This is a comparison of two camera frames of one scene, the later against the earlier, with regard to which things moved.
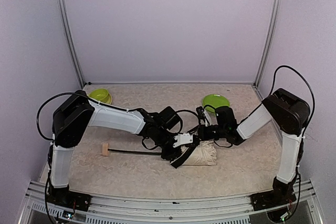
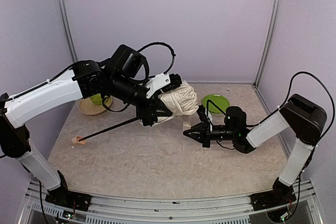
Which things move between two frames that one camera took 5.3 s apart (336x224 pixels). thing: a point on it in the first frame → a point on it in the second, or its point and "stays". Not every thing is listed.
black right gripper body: (200, 133) stays
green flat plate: (215, 100) stays
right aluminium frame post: (275, 28) stays
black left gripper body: (172, 154) → (148, 112)
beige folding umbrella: (205, 155) → (180, 101)
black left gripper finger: (178, 161) → (159, 107)
